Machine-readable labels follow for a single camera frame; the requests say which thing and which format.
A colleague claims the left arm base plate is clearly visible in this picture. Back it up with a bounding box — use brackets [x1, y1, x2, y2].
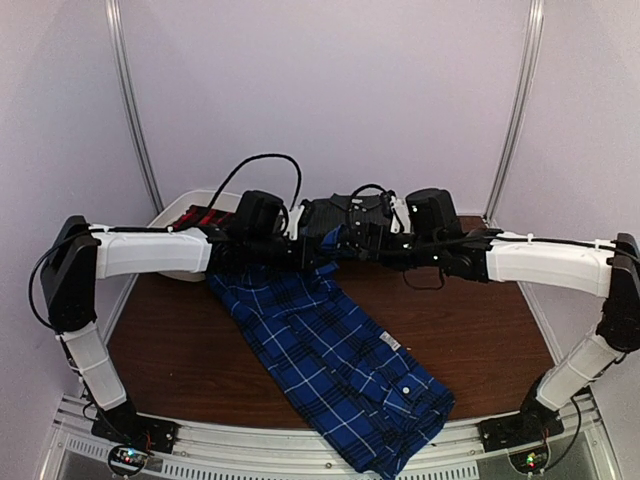
[91, 402, 178, 454]

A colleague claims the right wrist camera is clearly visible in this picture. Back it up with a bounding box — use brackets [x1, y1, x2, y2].
[391, 188, 462, 239]

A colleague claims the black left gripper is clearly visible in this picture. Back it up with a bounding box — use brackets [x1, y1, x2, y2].
[248, 233, 331, 273]

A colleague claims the aluminium corner post left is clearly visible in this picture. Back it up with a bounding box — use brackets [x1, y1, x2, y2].
[104, 0, 164, 214]

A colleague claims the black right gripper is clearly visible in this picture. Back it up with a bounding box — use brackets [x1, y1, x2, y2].
[341, 221, 444, 271]

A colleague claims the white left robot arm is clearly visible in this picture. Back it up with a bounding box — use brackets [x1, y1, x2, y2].
[27, 214, 330, 444]

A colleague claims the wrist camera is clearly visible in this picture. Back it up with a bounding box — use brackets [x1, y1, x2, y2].
[228, 190, 290, 239]
[391, 188, 462, 239]

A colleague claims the dark grey striped folded shirt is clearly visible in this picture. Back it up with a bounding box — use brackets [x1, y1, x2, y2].
[298, 194, 391, 236]

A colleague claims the right circuit board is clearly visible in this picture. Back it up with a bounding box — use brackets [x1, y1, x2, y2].
[508, 446, 550, 475]

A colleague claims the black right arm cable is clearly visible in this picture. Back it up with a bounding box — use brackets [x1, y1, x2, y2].
[347, 183, 396, 216]

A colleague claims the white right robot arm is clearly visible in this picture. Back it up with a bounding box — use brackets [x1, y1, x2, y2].
[338, 226, 639, 442]

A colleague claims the red black plaid shirt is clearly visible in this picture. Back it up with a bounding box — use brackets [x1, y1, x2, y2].
[171, 205, 234, 230]

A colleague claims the aluminium corner post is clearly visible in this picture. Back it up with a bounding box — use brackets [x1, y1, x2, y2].
[483, 0, 545, 225]
[104, 0, 164, 214]

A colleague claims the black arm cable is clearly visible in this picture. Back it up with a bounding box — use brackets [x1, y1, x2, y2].
[347, 183, 396, 216]
[209, 153, 305, 211]

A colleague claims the white plastic basket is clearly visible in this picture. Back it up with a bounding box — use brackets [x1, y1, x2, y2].
[149, 189, 241, 283]

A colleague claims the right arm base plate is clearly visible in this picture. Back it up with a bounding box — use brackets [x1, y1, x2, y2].
[478, 413, 564, 452]

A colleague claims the aluminium front rail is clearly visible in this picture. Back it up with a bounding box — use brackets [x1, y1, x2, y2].
[36, 394, 621, 479]

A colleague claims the circuit board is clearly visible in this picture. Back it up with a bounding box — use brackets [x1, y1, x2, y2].
[106, 444, 153, 477]
[508, 446, 550, 475]

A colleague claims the blue plaid long sleeve shirt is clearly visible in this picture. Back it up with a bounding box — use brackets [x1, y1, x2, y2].
[207, 244, 455, 479]

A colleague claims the aluminium corner post right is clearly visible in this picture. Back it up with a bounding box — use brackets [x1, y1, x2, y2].
[483, 0, 545, 225]

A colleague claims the left circuit board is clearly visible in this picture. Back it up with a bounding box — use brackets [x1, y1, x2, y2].
[106, 444, 153, 477]

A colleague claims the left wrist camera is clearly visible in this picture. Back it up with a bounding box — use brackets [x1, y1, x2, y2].
[228, 190, 290, 239]

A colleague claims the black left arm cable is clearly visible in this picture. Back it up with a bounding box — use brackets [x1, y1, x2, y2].
[209, 153, 305, 211]

